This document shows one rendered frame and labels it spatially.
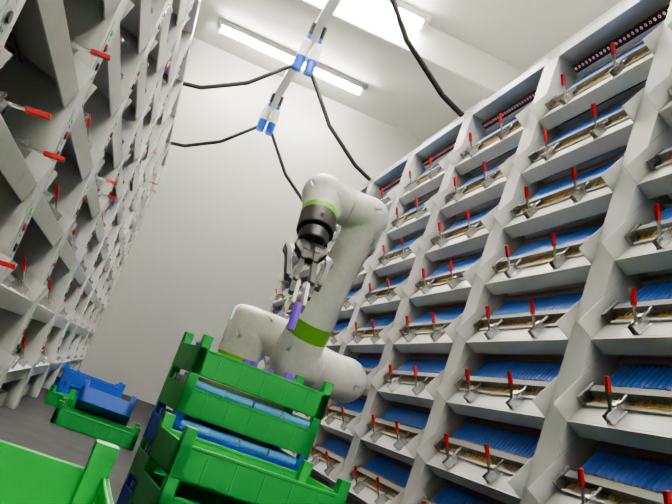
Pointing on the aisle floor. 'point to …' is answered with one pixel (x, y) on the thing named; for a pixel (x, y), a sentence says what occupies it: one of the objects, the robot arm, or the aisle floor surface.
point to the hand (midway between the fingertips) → (299, 296)
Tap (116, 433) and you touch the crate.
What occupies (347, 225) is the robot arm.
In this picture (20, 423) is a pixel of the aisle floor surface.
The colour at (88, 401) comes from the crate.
